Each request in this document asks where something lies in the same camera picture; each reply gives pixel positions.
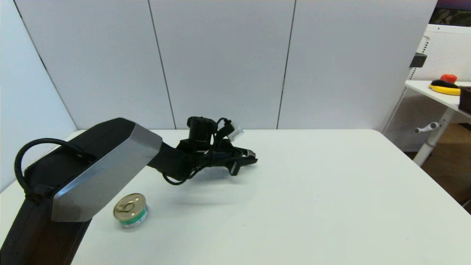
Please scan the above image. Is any white side table top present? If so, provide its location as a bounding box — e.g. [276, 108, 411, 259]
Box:
[405, 80, 471, 119]

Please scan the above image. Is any white perforated panel cabinet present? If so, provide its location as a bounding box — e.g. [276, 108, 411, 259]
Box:
[381, 24, 471, 152]

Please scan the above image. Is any dark patterned wall panel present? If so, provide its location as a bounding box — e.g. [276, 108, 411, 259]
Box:
[429, 0, 471, 27]

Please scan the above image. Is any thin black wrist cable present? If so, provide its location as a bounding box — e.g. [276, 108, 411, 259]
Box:
[162, 118, 236, 186]

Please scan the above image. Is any black clamp block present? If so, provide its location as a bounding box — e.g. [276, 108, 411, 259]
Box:
[410, 53, 427, 68]

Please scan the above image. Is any dark brown box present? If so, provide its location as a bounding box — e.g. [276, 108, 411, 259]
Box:
[458, 86, 471, 114]

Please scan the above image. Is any gold lidded green tin can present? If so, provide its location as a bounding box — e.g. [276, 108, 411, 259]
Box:
[113, 193, 149, 229]

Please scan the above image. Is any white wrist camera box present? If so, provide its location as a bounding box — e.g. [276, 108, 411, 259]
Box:
[227, 125, 244, 142]

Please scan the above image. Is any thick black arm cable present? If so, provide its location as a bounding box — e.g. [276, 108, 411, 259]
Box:
[14, 138, 97, 203]

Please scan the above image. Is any white crank handle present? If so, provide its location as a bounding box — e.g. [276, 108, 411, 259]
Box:
[415, 122, 440, 134]

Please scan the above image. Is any white side table leg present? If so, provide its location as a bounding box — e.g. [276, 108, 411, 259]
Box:
[413, 109, 454, 167]

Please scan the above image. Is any yellow black curved object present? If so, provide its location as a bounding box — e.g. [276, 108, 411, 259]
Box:
[428, 79, 461, 96]

